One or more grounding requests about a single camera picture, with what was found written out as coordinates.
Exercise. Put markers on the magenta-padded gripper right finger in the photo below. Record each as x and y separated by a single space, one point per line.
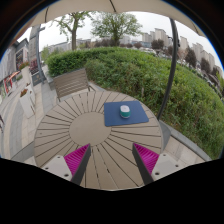
146 159

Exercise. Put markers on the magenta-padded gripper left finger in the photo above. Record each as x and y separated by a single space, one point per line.
77 159

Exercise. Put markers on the white and teal computer mouse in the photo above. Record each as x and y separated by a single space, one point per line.
125 111

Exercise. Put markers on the blue mouse pad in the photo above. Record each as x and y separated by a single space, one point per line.
111 116

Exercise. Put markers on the white planter with orange flowers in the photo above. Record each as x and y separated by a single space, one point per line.
26 105

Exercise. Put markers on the brown slatted chair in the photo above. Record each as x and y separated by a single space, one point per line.
70 83

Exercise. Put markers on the dark curved parasol pole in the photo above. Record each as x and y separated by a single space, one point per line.
172 66

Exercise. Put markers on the white planter with pink flowers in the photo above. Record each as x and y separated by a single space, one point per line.
25 75

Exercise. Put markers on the grey storefront building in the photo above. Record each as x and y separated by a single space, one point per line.
10 63

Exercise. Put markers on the grey sign pillar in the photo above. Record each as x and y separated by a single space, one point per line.
33 50

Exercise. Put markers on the thin-crowned tree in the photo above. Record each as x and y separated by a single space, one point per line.
73 40

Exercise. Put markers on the distant high-rise buildings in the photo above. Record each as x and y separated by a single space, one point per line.
160 35

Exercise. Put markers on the round-crowned tree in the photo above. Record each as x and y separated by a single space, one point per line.
115 25

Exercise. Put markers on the beige parasol canopy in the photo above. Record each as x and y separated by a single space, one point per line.
83 6

